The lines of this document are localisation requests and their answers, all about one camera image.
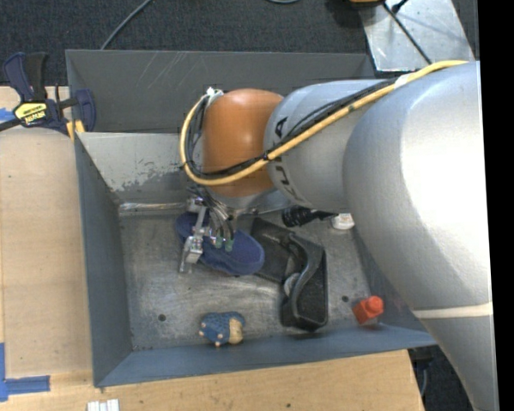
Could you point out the blue and tan toy animal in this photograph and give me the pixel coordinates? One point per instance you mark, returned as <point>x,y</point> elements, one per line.
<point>218,327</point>

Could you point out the black plastic scoop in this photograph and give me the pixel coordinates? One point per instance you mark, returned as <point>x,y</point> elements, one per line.
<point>310,287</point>

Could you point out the pale wood board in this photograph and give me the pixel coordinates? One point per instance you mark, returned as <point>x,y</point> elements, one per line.
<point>45,254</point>

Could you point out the grey metal bin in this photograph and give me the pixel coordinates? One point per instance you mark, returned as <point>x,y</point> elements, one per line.
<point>167,291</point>

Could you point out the red block with knob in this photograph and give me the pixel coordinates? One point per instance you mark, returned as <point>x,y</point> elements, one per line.
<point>367,309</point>

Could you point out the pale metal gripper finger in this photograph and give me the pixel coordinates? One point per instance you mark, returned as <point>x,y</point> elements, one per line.
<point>195,249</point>
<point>184,259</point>

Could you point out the dark blue cloth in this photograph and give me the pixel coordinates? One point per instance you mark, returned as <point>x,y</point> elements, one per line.
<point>238,255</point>

